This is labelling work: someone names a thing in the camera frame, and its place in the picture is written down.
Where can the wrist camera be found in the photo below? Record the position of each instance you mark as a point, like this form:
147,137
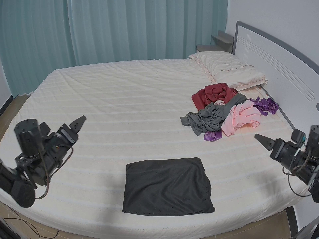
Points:
298,136
44,129

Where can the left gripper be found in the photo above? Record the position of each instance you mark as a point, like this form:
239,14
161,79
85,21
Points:
63,141

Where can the dark red garment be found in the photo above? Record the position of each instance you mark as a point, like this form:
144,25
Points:
214,91

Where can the black T-shirt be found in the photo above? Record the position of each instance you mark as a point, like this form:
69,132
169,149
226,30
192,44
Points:
167,185

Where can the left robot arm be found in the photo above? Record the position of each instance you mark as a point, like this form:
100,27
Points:
27,138

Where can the purple garment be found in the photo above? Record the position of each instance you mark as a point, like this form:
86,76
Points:
266,106

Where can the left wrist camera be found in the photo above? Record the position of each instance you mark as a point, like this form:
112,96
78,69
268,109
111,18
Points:
44,129

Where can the cream pillow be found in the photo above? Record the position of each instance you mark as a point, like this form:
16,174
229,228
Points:
231,68

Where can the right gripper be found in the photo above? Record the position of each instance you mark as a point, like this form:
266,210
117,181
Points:
284,153

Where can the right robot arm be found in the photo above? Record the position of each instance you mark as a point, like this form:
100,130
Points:
312,143

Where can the grey garment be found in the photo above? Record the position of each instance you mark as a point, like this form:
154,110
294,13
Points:
206,121

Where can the bed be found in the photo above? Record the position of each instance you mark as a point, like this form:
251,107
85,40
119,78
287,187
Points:
124,96

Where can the pink garment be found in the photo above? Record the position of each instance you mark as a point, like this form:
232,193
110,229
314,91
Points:
244,116

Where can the blue-green curtain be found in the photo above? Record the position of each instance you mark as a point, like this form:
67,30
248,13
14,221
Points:
112,21

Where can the grey bedside table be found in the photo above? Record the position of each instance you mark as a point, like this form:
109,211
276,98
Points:
221,40

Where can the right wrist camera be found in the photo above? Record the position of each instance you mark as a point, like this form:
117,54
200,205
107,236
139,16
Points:
298,136

